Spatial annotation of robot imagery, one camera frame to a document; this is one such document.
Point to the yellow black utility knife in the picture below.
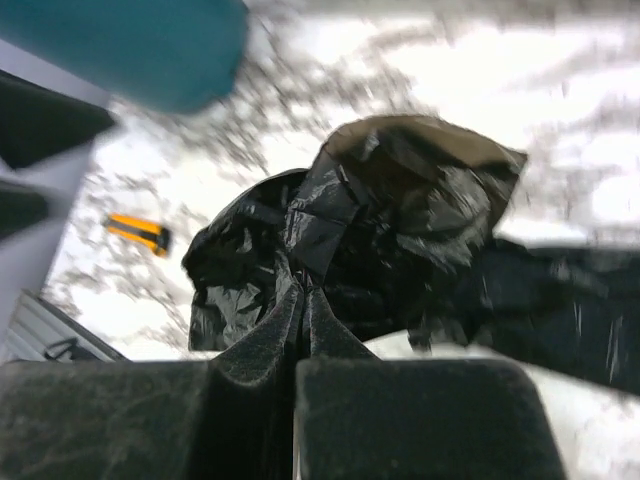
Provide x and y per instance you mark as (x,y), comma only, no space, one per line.
(156,237)

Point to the teal plastic trash bin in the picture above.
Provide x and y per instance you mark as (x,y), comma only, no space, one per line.
(174,56)

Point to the black plastic trash bag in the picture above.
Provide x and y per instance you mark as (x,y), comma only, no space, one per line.
(393,222)

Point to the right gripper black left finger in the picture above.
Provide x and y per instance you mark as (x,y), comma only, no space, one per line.
(227,418)

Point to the aluminium extrusion frame rail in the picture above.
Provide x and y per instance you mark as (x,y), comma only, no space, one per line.
(39,331)

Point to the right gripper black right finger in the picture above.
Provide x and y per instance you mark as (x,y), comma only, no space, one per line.
(361,417)

